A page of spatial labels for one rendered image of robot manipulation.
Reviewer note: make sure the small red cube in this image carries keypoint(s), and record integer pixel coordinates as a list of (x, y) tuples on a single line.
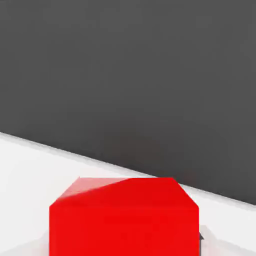
[(124, 220)]

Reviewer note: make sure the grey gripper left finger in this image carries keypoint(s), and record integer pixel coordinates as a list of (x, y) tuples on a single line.
[(38, 249)]

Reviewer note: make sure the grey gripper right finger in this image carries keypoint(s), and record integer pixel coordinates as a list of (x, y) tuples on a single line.
[(208, 244)]

